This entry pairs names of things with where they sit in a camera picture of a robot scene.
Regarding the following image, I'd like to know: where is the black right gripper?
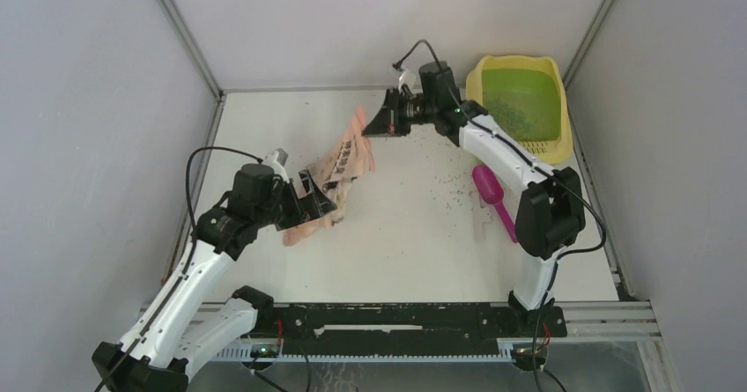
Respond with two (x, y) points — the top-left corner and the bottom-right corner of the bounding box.
(364, 87), (439, 137)

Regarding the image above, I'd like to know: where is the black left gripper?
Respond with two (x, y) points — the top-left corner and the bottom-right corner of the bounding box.
(254, 170), (336, 231)

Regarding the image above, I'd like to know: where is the pink cat litter bag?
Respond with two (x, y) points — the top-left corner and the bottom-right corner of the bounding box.
(283, 106), (375, 247)

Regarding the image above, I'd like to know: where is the magenta plastic scoop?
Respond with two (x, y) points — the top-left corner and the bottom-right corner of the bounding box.
(471, 165), (518, 243)

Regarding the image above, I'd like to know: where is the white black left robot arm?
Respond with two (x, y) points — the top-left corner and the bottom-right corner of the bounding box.
(92, 163), (337, 391)

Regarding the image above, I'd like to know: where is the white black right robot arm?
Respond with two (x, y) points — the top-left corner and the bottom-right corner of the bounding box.
(363, 61), (586, 336)

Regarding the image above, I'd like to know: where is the green litter pellets pile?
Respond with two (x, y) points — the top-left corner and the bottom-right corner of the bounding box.
(484, 92), (556, 141)

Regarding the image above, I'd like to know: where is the yellow green litter box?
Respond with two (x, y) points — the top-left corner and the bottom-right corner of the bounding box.
(465, 55), (573, 165)

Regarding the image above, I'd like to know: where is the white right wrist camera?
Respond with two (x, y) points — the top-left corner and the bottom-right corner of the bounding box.
(397, 69), (418, 93)

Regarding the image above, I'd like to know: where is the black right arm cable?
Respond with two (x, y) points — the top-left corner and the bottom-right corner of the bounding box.
(392, 40), (608, 392)

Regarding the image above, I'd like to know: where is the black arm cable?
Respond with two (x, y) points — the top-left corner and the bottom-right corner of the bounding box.
(392, 40), (608, 392)
(92, 146), (267, 392)

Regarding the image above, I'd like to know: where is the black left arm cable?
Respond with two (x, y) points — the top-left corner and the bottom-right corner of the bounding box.
(92, 146), (267, 392)

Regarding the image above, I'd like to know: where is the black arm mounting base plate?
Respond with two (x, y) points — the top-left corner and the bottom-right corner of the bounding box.
(244, 302), (568, 358)

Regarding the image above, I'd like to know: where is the aluminium front frame rail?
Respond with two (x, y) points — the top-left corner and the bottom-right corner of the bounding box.
(211, 301), (662, 362)

